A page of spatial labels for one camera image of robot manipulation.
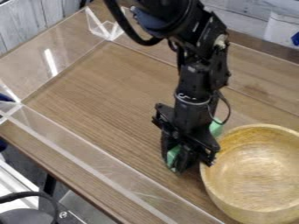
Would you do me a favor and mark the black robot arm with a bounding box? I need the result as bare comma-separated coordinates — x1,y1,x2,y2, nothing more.
104,0,231,172

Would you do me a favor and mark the blue object at left edge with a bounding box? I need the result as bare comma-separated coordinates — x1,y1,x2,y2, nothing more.
0,93,15,102

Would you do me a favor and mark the clear acrylic front wall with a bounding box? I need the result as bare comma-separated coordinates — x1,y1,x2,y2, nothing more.
0,83,224,224

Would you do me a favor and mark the clear acrylic corner bracket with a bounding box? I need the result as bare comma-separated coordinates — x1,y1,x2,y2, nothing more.
84,7,124,41

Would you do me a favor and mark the brown wooden bowl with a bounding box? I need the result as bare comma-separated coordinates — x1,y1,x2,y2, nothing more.
200,123,299,224

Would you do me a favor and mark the grey metal plate with screw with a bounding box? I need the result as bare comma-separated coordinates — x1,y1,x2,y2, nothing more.
51,191,116,224

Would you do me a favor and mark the white cylindrical container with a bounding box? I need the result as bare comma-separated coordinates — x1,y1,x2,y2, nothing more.
264,11,299,49

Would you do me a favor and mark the black table leg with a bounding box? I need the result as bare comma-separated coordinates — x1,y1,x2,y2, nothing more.
43,174,57,196

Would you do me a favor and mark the black cable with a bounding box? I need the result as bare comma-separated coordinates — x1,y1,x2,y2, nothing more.
0,191,60,224

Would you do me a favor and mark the green rectangular block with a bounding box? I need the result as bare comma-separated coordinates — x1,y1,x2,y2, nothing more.
166,118,223,172

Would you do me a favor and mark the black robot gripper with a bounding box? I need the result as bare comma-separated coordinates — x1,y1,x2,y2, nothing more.
152,97,220,173

